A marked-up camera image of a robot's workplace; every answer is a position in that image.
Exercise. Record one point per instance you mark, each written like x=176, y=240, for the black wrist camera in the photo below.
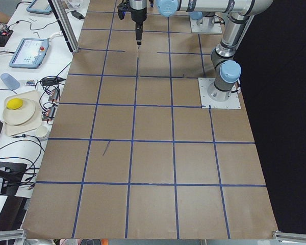
x=122, y=9

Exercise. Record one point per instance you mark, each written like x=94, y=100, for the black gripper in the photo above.
x=139, y=16

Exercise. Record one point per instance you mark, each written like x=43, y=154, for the black power adapter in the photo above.
x=77, y=15

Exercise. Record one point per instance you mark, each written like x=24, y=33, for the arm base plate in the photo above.
x=215, y=30
x=212, y=98

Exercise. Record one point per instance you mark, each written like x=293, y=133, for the yellow lemon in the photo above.
x=14, y=104

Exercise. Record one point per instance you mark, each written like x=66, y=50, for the black camera stand base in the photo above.
x=10, y=177

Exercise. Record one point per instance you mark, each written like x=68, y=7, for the translucent blue cup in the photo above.
x=10, y=81

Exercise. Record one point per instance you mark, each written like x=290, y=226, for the teach pendant blue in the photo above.
x=39, y=7
x=30, y=53

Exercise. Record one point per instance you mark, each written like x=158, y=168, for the beige tray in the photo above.
x=33, y=123

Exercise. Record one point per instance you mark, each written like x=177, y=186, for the aluminium frame post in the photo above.
x=64, y=24

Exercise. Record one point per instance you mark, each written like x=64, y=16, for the white paper cup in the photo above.
x=42, y=133

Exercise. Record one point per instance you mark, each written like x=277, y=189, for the beige plate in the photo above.
x=21, y=115

